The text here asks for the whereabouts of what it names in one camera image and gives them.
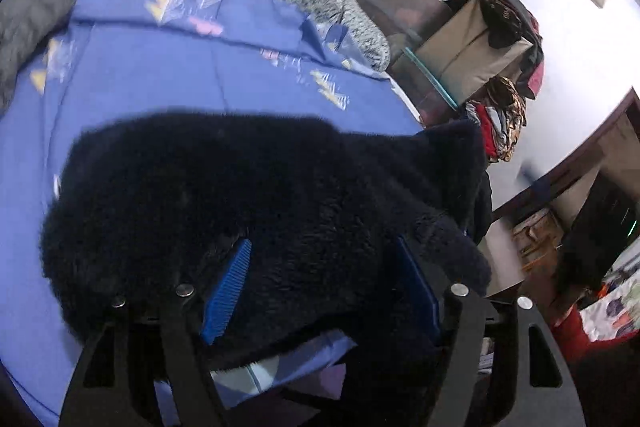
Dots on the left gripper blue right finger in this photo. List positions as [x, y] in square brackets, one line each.
[489, 363]

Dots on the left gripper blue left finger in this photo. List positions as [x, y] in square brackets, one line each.
[114, 380]

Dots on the dark navy fleece garment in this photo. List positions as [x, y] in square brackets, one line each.
[151, 203]

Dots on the hanging colourful clothes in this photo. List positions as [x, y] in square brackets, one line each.
[500, 112]

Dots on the blue printed bed sheet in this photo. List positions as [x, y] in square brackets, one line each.
[119, 58]

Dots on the beige fabric storage box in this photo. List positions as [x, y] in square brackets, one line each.
[460, 56]

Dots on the dark bag on box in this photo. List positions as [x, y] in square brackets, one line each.
[508, 22]

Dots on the grey puffer jacket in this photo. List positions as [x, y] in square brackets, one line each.
[24, 24]

